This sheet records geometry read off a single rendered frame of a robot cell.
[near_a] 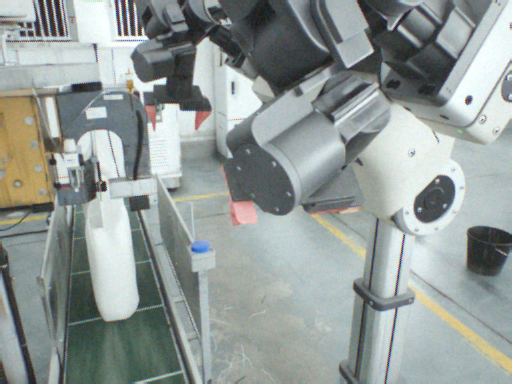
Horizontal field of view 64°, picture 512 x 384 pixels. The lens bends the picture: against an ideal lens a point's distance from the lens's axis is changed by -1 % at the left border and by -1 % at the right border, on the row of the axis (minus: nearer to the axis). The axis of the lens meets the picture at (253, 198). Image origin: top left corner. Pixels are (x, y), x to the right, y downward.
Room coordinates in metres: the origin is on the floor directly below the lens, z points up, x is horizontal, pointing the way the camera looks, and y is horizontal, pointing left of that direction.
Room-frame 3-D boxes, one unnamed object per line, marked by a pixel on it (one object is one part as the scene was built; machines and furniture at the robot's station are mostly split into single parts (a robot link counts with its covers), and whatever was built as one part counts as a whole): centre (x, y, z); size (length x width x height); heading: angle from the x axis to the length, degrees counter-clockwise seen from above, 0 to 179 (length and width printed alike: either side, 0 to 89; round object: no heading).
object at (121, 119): (1.34, 0.49, 1.21); 0.30 x 0.25 x 0.30; 21
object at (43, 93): (1.24, 0.61, 1.26); 0.22 x 0.05 x 0.16; 21
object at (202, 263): (1.20, 0.17, 0.81); 0.08 x 0.08 x 0.06; 21
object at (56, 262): (1.67, 0.89, 0.54); 1.05 x 0.02 x 0.41; 21
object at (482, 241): (2.48, -1.59, 0.13); 0.30 x 0.30 x 0.26
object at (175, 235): (1.86, 0.39, 0.54); 1.05 x 0.02 x 0.41; 21
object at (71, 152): (1.13, 0.51, 1.14); 0.05 x 0.04 x 0.16; 111
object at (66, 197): (1.18, 0.56, 1.04); 0.08 x 0.06 x 0.05; 111
